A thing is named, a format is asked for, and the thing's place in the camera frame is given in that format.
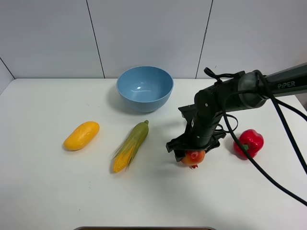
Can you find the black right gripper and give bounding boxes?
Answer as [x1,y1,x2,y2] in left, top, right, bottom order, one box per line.
[166,112,226,162]

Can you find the red pomegranate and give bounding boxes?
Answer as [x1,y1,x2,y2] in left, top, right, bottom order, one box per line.
[181,150,205,169]

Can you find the yellow mango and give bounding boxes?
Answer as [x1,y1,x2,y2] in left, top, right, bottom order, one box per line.
[63,121,100,151]

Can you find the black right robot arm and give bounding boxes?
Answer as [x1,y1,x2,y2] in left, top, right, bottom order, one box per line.
[166,68,269,161]

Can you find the blue plastic bowl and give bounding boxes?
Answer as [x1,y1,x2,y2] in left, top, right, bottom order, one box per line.
[116,66,174,113]

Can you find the corn cob with husk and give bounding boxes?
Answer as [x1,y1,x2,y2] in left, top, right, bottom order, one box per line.
[111,120,149,173]

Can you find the red bell pepper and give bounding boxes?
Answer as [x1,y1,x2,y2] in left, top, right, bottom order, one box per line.
[237,129,264,158]

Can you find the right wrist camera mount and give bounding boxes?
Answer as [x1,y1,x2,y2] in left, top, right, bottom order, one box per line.
[178,104,197,124]

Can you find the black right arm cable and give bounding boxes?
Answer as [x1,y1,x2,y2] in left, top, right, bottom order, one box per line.
[203,67,307,207]

